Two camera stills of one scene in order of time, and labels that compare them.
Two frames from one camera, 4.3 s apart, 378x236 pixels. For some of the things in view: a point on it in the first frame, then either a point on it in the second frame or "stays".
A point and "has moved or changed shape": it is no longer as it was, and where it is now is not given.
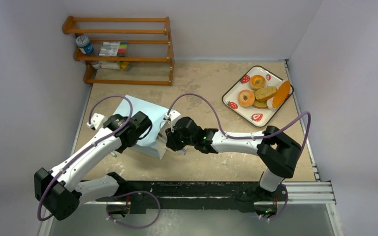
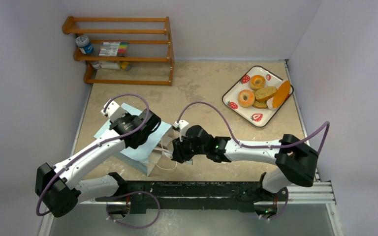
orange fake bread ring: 257,82 stays
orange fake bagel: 246,98 stays
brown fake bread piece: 260,104 stays
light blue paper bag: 149,143 has moved or changed shape
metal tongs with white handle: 184,149 has moved or changed shape
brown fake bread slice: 262,93 stays
